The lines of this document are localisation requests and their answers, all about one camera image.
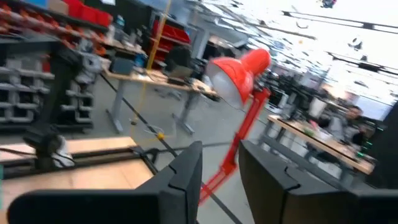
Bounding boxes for person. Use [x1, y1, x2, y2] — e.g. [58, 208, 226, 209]
[326, 105, 374, 147]

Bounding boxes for grey bin storage rack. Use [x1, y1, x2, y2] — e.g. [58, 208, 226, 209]
[0, 37, 94, 131]

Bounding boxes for green translucent tray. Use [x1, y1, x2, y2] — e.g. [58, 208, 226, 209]
[0, 164, 4, 210]

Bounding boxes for white floor cable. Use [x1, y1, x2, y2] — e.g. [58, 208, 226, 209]
[143, 124, 165, 138]

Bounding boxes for red storage bin shelf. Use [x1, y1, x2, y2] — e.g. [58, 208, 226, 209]
[0, 0, 113, 35]

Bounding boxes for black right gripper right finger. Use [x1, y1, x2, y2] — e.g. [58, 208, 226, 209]
[238, 139, 398, 224]

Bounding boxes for red desk lamp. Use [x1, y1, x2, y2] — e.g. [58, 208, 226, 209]
[198, 48, 272, 206]

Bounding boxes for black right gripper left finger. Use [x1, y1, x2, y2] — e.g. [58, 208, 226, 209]
[7, 140, 203, 224]

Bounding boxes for yellow floor cable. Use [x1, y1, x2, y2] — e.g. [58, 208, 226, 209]
[130, 0, 175, 141]

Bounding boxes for black metal table frame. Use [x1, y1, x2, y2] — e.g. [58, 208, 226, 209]
[0, 145, 175, 180]

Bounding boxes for wooden workbench grey legs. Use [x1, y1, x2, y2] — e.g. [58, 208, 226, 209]
[102, 67, 218, 135]
[264, 114, 376, 187]

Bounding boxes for red bin rack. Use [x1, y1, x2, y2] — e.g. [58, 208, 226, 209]
[150, 20, 192, 63]

